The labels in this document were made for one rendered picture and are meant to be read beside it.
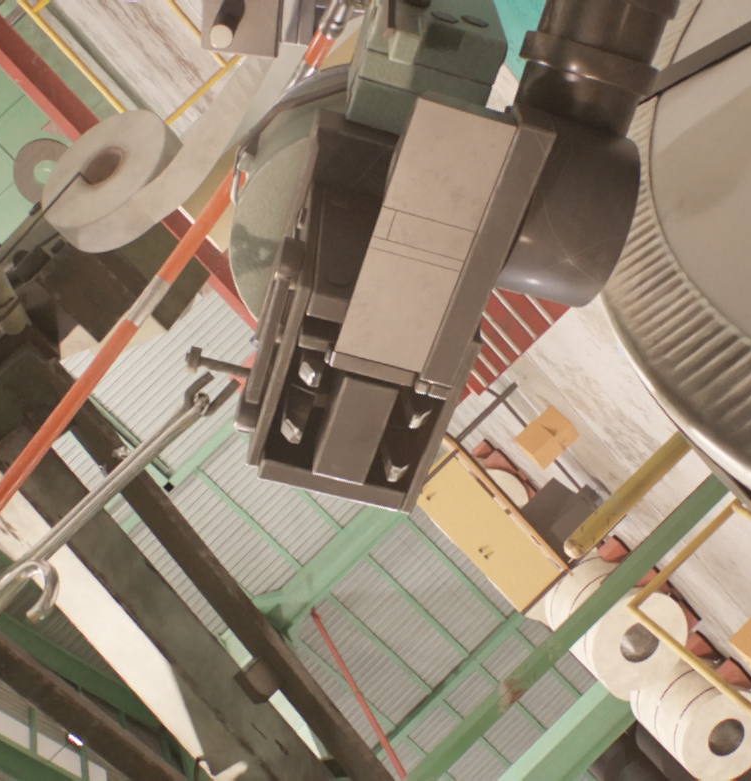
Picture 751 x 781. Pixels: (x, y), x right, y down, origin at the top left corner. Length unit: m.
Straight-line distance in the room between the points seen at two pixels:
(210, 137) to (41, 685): 0.61
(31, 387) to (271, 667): 0.40
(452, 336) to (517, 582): 10.50
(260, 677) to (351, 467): 0.79
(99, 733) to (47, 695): 0.08
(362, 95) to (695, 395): 0.21
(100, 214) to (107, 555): 0.37
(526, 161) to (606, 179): 0.05
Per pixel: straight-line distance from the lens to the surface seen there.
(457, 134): 0.41
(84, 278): 1.29
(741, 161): 0.64
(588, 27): 0.47
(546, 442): 9.71
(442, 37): 0.54
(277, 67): 5.19
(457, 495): 10.34
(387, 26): 0.51
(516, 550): 10.79
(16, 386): 1.24
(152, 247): 1.42
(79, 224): 1.17
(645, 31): 0.48
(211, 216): 0.76
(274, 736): 1.35
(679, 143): 0.70
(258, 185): 0.58
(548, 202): 0.44
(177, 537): 1.23
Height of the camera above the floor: 1.46
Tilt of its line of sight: 3 degrees down
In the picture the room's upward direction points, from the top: 134 degrees counter-clockwise
